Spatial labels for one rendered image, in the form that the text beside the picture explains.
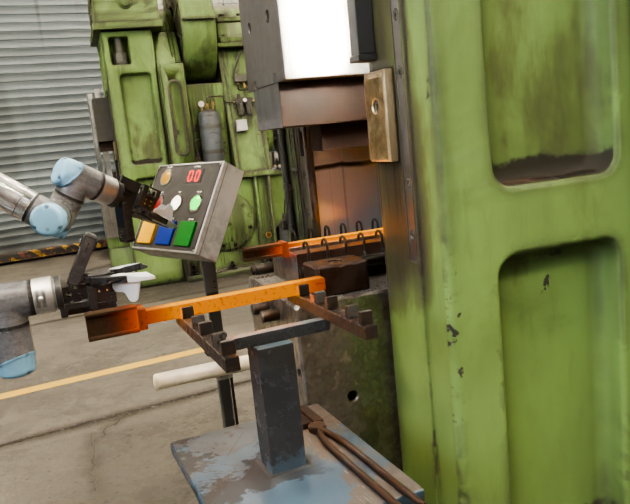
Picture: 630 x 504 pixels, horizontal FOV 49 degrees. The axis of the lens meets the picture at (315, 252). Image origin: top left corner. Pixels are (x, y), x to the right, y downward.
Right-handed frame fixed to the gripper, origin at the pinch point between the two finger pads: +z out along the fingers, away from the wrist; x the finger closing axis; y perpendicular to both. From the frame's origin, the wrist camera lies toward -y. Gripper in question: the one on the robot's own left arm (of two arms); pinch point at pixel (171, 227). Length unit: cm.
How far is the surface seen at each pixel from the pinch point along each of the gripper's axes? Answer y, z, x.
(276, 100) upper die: 25, -16, -51
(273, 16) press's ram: 38, -26, -55
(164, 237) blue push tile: -1.7, 4.5, 9.2
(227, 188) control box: 15.5, 9.3, -6.9
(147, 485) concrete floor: -83, 63, 62
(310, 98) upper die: 27, -12, -56
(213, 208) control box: 8.4, 6.7, -6.9
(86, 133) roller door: 208, 259, 687
